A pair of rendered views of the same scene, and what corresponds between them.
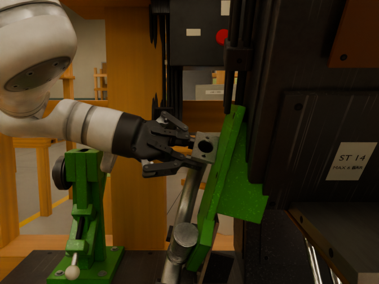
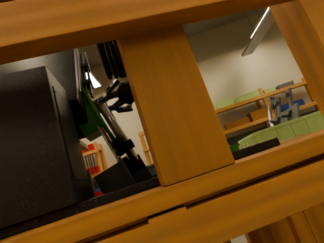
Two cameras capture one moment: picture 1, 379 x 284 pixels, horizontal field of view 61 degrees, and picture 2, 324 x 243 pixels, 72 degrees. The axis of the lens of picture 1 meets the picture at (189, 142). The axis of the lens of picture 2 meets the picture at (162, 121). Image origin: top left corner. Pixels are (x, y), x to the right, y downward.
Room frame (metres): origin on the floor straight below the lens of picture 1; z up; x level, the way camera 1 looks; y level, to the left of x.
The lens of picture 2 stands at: (1.32, 0.02, 0.90)
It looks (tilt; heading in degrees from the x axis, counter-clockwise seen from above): 12 degrees up; 170
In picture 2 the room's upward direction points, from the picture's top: 18 degrees counter-clockwise
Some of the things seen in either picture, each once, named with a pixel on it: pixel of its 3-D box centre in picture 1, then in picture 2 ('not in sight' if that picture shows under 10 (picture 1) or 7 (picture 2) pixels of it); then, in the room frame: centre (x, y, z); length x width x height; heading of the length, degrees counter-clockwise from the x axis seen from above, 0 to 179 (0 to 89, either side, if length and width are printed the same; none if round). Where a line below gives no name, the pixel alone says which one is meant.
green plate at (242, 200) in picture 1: (238, 169); (90, 118); (0.50, -0.08, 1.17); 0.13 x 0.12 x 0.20; 90
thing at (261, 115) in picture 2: not in sight; (273, 128); (-4.08, 3.74, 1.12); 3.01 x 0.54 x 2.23; 81
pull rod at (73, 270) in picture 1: (74, 261); not in sight; (0.60, 0.23, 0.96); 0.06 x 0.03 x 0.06; 0
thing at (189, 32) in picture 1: (208, 35); not in sight; (0.77, -0.04, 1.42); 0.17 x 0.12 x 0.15; 90
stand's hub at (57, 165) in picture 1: (62, 172); not in sight; (0.69, 0.28, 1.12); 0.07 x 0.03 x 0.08; 0
